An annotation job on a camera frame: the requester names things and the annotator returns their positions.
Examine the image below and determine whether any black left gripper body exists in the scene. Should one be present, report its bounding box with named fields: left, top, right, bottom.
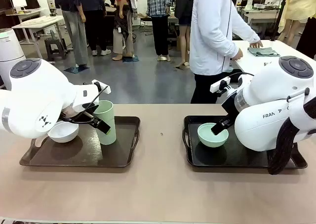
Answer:
left=61, top=102, right=100, bottom=119

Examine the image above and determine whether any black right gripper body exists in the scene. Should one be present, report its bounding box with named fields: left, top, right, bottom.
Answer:
left=221, top=91, right=239, bottom=122

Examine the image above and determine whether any tall light green cup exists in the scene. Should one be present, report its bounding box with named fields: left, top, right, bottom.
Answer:
left=93, top=100, right=117, bottom=146

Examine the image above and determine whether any mint green bowl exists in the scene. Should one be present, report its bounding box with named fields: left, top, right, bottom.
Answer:
left=197, top=122, right=230, bottom=148

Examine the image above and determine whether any light green cloth mat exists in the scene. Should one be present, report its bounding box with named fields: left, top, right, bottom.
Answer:
left=247, top=47, right=281, bottom=58

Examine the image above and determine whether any person's left forearm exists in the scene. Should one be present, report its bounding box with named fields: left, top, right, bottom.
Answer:
left=236, top=21, right=261, bottom=44

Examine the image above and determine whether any brown serving tray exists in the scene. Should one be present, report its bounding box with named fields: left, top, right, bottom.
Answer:
left=19, top=115, right=141, bottom=168

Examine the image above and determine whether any black serving tray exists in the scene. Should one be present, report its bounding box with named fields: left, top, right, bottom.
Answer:
left=182, top=114, right=308, bottom=169

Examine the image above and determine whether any person's right hand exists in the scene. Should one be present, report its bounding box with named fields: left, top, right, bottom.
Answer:
left=230, top=47, right=244, bottom=62

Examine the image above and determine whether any white bowl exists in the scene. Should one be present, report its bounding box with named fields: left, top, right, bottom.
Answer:
left=47, top=121, right=79, bottom=143

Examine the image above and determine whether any grey plastic stool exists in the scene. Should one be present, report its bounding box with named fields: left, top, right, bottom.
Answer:
left=44, top=30, right=67, bottom=62

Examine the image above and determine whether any person in white jacket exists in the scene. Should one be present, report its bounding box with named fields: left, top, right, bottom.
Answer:
left=186, top=0, right=264, bottom=104

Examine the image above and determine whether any person in grey trousers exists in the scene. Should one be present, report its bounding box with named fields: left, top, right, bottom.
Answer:
left=53, top=0, right=90, bottom=68

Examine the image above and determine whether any white side table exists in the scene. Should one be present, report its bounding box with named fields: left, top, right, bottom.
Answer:
left=231, top=39, right=316, bottom=73

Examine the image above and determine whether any person in dark trousers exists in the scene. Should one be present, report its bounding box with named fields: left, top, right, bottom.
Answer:
left=81, top=0, right=112, bottom=56

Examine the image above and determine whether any mannequin with red jacket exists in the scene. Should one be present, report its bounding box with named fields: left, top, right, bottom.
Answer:
left=110, top=0, right=139, bottom=61

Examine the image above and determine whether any black metal chair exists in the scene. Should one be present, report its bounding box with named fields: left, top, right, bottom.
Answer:
left=139, top=16, right=154, bottom=36

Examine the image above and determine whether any white background workbench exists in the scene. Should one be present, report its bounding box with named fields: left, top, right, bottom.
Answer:
left=240, top=6, right=282, bottom=37

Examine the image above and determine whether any long white desk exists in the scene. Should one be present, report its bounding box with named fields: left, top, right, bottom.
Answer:
left=11, top=15, right=65, bottom=59

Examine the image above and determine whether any black tripod pole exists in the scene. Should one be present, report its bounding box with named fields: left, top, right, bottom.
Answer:
left=270, top=0, right=289, bottom=41

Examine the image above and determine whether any person in plaid shirt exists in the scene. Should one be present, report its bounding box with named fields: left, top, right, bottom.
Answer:
left=146, top=0, right=175, bottom=62

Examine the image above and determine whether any mannequin in dark jacket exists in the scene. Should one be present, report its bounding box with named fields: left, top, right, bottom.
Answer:
left=174, top=0, right=195, bottom=70

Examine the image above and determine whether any white desk with monitor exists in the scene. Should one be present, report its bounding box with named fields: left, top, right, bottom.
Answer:
left=6, top=8, right=47, bottom=22

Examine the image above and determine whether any mannequin with yellow garment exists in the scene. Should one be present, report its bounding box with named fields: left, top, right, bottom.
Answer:
left=277, top=0, right=316, bottom=44

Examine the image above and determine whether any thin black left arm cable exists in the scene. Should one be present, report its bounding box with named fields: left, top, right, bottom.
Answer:
left=63, top=85, right=109, bottom=123

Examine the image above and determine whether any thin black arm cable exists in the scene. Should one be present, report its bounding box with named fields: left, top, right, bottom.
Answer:
left=63, top=85, right=109, bottom=123
left=223, top=72, right=255, bottom=91

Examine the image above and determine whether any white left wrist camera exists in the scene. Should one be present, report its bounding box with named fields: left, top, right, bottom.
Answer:
left=91, top=80, right=111, bottom=94

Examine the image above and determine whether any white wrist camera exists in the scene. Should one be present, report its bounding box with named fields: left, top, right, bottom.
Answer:
left=210, top=77, right=232, bottom=93
left=91, top=80, right=111, bottom=94

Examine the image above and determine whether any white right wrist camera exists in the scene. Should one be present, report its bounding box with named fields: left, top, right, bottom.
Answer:
left=210, top=77, right=232, bottom=93

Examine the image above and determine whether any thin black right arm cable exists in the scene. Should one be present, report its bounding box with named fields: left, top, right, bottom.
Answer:
left=223, top=72, right=255, bottom=91

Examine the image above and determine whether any black braided cable sleeve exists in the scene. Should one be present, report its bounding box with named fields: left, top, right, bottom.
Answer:
left=268, top=88, right=316, bottom=175

